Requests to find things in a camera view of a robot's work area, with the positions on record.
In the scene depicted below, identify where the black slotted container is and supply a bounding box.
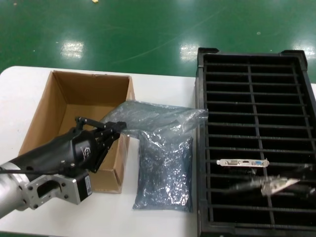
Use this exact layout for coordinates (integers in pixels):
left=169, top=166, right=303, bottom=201
left=195, top=46, right=316, bottom=237

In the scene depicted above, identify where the graphics card with silver bracket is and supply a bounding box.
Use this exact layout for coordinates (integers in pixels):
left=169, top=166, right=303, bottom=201
left=216, top=158, right=270, bottom=176

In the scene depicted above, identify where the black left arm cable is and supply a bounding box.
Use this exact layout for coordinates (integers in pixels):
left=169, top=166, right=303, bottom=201
left=0, top=167, right=52, bottom=175

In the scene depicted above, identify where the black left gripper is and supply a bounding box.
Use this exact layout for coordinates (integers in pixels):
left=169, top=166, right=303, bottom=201
left=0, top=116, right=127, bottom=175

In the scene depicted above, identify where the brown cardboard box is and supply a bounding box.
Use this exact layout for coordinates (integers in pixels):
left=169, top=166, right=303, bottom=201
left=18, top=70, right=136, bottom=195

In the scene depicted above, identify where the grey translucent antistatic bag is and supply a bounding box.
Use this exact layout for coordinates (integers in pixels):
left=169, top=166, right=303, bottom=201
left=132, top=130, right=194, bottom=213
left=100, top=100, right=210, bottom=140

